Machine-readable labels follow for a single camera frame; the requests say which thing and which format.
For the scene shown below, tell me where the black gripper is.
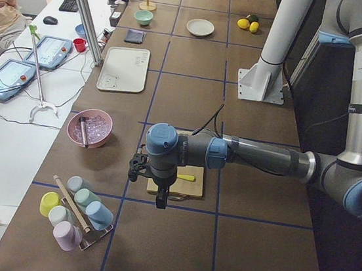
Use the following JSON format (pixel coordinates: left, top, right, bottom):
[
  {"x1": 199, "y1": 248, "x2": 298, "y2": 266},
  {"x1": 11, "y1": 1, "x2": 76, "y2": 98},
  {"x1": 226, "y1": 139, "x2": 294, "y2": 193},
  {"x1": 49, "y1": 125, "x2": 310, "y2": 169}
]
[{"x1": 128, "y1": 153, "x2": 176, "y2": 209}]

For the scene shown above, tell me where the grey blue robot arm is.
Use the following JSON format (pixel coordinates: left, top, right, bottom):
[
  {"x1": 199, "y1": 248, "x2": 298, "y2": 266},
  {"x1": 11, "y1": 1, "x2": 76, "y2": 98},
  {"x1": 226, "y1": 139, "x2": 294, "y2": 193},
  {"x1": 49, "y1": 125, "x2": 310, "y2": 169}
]
[{"x1": 128, "y1": 0, "x2": 362, "y2": 220}]

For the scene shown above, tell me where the white bear tray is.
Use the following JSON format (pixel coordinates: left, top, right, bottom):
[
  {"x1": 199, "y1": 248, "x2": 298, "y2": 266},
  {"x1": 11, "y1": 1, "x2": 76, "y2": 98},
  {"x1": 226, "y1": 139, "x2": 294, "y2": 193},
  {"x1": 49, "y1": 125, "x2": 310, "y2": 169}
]
[{"x1": 96, "y1": 47, "x2": 151, "y2": 93}]

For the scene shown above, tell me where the yellow plastic knife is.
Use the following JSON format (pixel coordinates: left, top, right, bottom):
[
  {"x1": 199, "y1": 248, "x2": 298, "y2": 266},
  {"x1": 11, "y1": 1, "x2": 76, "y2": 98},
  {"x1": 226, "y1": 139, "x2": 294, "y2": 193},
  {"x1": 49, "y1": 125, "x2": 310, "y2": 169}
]
[{"x1": 177, "y1": 174, "x2": 195, "y2": 182}]

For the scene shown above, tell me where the wooden cutting board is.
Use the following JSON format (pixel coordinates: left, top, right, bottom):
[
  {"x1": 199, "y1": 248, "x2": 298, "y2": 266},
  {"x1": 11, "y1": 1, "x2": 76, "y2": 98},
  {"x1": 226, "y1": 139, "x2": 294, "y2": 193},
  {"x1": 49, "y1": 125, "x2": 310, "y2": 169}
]
[{"x1": 145, "y1": 160, "x2": 207, "y2": 204}]

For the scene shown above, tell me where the white cup rack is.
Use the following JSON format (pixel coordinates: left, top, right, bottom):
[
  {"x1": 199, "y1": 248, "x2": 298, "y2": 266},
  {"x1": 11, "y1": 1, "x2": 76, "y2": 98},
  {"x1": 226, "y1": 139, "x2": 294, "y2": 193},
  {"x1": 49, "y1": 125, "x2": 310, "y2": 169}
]
[{"x1": 61, "y1": 197, "x2": 113, "y2": 251}]

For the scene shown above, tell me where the green cup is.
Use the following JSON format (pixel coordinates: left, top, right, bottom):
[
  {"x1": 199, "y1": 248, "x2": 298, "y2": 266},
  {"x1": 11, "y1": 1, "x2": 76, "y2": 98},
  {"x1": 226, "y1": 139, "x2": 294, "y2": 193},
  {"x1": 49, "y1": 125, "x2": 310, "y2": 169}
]
[{"x1": 74, "y1": 188, "x2": 101, "y2": 213}]

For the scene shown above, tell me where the wooden rack rod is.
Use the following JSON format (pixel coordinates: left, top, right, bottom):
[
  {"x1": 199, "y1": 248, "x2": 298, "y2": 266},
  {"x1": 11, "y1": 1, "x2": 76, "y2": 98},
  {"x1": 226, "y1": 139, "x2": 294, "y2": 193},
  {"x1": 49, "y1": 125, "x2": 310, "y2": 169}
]
[{"x1": 53, "y1": 175, "x2": 91, "y2": 233}]

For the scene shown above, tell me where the grey blue cup top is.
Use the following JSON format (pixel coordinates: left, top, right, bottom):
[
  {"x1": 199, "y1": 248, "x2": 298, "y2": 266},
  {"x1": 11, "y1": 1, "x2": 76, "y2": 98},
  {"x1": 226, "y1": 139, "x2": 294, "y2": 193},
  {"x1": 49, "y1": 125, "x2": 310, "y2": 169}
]
[{"x1": 66, "y1": 175, "x2": 94, "y2": 193}]

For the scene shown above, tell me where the pink bowl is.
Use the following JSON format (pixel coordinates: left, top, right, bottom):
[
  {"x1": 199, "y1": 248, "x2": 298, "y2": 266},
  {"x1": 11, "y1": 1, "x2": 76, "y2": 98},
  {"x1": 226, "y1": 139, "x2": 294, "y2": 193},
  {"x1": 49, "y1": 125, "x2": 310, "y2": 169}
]
[{"x1": 67, "y1": 109, "x2": 113, "y2": 149}]

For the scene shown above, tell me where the lilac cup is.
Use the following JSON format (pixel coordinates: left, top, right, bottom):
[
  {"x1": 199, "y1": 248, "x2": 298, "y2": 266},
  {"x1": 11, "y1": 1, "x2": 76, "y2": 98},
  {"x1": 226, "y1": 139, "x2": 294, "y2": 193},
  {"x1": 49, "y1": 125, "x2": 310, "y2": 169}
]
[{"x1": 52, "y1": 221, "x2": 82, "y2": 251}]

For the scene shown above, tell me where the white grey cup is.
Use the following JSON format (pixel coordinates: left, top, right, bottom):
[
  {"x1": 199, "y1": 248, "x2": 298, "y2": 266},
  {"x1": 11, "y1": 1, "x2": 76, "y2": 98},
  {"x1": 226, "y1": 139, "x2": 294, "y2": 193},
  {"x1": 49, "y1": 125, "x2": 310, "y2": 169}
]
[{"x1": 48, "y1": 205, "x2": 76, "y2": 227}]

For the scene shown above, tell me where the yellow cup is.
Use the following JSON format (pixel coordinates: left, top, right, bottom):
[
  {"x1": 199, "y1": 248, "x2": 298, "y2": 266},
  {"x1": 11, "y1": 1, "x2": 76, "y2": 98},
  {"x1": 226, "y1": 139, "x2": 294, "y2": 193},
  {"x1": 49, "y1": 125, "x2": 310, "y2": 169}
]
[{"x1": 39, "y1": 192, "x2": 61, "y2": 217}]

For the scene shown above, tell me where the grey folded cloth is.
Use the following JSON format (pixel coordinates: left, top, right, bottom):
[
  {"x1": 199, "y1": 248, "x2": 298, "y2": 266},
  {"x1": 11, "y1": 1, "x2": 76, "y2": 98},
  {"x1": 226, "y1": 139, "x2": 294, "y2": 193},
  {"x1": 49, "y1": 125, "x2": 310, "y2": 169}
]
[{"x1": 124, "y1": 29, "x2": 146, "y2": 44}]

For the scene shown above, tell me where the red cup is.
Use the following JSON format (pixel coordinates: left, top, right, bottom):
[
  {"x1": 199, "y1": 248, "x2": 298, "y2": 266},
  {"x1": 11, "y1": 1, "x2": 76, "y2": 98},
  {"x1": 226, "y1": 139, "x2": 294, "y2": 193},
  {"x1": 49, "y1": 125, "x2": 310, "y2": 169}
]
[{"x1": 73, "y1": 37, "x2": 87, "y2": 53}]

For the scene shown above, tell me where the beige plate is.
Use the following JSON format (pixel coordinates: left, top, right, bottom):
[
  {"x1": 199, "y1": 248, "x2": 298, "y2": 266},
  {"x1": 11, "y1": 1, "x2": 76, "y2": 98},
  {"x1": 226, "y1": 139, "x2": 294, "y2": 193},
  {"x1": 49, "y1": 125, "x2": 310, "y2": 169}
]
[{"x1": 186, "y1": 18, "x2": 215, "y2": 37}]

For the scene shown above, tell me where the green bowl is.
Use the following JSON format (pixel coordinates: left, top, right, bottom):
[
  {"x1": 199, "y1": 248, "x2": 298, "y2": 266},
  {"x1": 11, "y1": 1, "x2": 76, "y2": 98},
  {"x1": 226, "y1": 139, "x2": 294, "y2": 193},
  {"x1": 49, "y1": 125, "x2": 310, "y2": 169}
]
[{"x1": 134, "y1": 10, "x2": 154, "y2": 26}]

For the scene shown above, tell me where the far teach pendant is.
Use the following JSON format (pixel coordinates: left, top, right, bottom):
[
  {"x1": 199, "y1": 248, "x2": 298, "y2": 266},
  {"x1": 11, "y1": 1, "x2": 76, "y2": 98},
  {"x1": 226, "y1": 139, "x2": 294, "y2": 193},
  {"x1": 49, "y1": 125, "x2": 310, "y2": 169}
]
[{"x1": 32, "y1": 35, "x2": 73, "y2": 71}]

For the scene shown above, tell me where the teach pendant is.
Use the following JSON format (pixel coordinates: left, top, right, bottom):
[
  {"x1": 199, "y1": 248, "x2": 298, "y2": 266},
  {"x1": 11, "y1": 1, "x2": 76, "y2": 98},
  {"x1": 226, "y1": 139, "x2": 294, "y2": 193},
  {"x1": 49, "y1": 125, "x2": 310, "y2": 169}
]
[
  {"x1": 0, "y1": 59, "x2": 36, "y2": 102},
  {"x1": 32, "y1": 35, "x2": 73, "y2": 71}
]

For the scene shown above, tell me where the blue bowl on desk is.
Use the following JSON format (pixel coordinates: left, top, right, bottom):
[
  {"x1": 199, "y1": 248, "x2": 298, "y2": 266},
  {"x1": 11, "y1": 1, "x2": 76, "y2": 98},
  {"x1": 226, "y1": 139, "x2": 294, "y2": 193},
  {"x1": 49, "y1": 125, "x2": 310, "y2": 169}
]
[{"x1": 75, "y1": 24, "x2": 86, "y2": 38}]

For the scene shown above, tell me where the wooden mug stand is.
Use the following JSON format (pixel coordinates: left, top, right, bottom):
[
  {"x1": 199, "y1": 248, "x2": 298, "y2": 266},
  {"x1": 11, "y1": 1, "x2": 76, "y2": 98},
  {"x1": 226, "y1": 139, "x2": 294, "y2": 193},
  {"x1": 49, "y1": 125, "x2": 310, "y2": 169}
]
[{"x1": 139, "y1": 0, "x2": 157, "y2": 12}]

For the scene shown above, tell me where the yellow lemon left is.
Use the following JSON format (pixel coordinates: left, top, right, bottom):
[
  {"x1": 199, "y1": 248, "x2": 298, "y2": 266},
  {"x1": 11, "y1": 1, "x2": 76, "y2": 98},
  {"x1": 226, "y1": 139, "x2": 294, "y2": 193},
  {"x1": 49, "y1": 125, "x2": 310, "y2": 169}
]
[{"x1": 237, "y1": 18, "x2": 251, "y2": 30}]

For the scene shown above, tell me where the yellow lemon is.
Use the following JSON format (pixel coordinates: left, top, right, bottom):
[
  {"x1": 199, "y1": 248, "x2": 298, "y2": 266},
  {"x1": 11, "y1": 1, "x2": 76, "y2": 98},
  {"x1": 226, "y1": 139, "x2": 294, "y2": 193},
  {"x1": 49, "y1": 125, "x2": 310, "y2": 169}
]
[
  {"x1": 249, "y1": 22, "x2": 259, "y2": 33},
  {"x1": 237, "y1": 18, "x2": 251, "y2": 30}
]

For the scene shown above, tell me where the near teach pendant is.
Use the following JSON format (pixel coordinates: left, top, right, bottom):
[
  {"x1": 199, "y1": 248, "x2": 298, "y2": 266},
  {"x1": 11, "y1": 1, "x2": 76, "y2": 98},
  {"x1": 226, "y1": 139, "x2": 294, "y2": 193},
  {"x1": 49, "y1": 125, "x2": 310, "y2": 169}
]
[{"x1": 0, "y1": 59, "x2": 36, "y2": 102}]

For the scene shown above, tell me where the yellow lemon right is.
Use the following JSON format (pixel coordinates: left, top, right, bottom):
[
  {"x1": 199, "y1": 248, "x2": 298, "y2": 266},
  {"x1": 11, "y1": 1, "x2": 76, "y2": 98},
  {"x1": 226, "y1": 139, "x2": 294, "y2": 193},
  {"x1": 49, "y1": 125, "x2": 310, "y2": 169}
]
[{"x1": 249, "y1": 22, "x2": 259, "y2": 33}]

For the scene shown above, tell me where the black computer mouse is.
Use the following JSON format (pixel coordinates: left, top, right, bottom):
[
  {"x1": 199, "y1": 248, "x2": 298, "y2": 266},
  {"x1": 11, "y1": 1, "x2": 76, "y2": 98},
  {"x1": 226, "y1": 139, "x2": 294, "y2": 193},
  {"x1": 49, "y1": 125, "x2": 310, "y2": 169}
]
[{"x1": 43, "y1": 16, "x2": 58, "y2": 25}]

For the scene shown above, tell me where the grabber reach tool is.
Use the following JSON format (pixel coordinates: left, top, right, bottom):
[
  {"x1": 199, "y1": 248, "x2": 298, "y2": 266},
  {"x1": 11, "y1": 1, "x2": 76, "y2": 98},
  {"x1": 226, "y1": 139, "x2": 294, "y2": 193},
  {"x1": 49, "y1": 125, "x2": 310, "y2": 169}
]
[{"x1": 28, "y1": 24, "x2": 58, "y2": 123}]

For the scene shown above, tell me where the black keyboard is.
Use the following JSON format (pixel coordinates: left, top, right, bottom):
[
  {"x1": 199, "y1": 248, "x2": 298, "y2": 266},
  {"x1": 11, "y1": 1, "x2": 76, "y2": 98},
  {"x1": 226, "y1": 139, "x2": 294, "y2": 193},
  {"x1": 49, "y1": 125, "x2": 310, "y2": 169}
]
[{"x1": 58, "y1": 0, "x2": 79, "y2": 12}]

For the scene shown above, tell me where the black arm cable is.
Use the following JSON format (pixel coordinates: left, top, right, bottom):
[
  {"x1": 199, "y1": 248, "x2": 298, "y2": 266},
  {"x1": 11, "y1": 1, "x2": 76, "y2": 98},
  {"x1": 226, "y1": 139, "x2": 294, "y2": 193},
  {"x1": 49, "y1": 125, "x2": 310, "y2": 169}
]
[{"x1": 191, "y1": 100, "x2": 228, "y2": 139}]

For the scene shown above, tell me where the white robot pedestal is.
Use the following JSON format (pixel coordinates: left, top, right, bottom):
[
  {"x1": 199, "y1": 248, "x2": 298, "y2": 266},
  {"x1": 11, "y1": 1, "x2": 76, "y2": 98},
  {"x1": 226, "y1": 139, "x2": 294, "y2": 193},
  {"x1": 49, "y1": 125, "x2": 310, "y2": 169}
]
[{"x1": 237, "y1": 0, "x2": 313, "y2": 105}]

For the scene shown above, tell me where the aluminium frame post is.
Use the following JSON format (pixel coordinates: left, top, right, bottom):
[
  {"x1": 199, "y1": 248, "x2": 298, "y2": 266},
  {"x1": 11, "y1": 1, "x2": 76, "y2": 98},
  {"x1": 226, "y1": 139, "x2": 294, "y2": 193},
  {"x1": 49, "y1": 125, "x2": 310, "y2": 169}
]
[{"x1": 76, "y1": 0, "x2": 103, "y2": 66}]

